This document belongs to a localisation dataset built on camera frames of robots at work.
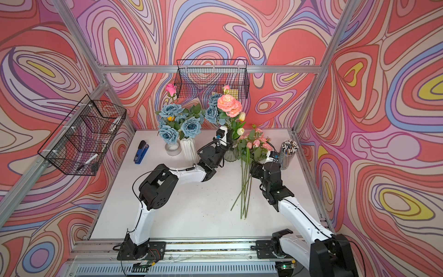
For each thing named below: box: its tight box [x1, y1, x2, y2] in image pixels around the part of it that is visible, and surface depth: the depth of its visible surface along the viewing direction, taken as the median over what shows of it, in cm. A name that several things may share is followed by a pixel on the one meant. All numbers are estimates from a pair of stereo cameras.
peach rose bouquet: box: [228, 111, 246, 141], surface depth 82 cm
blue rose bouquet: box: [155, 93, 223, 145], surface depth 74 cm
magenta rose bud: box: [165, 83, 177, 103], surface depth 76 cm
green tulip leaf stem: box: [246, 147, 251, 165], surface depth 101 cm
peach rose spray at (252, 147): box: [238, 124, 273, 220], surface depth 101 cm
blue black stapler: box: [133, 140, 150, 165], surface depth 107 cm
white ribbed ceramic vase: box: [179, 137, 201, 166], surface depth 93 cm
